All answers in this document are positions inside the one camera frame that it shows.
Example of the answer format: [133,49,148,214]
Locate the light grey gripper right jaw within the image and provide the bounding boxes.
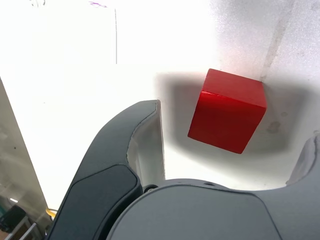
[107,129,320,240]

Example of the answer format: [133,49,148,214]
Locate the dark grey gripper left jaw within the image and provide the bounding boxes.
[46,99,166,240]

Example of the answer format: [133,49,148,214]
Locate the red cube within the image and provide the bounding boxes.
[187,68,267,155]

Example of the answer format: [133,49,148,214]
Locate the yellow cable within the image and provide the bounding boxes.
[44,208,59,222]

